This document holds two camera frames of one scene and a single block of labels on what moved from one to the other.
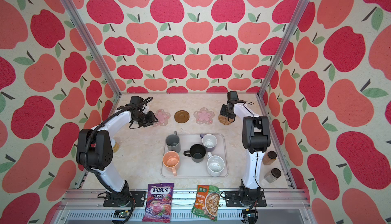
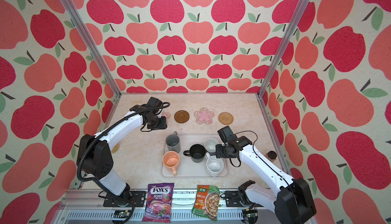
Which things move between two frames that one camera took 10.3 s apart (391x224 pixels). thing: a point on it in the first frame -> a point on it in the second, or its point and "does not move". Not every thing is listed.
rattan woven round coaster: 223,119 does not move
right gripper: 223,111 -> 218,152
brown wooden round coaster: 182,116 does not move
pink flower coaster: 204,116 does not move
